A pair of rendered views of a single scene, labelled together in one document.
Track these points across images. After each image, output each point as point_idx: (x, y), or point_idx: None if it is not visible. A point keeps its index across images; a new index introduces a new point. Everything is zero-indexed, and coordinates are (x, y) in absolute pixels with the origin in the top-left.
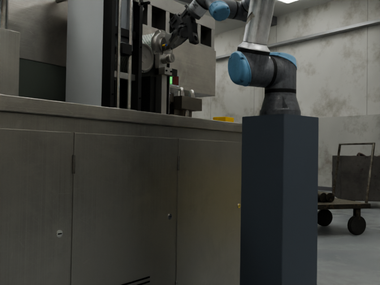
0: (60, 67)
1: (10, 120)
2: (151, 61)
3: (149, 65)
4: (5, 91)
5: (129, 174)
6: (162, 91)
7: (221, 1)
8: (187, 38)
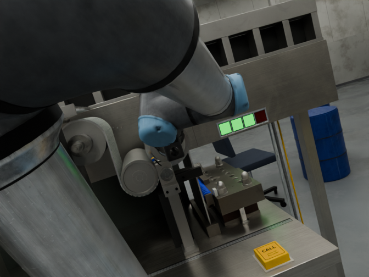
0: (97, 182)
1: None
2: (155, 175)
3: (152, 182)
4: None
5: None
6: (175, 215)
7: (145, 118)
8: (184, 135)
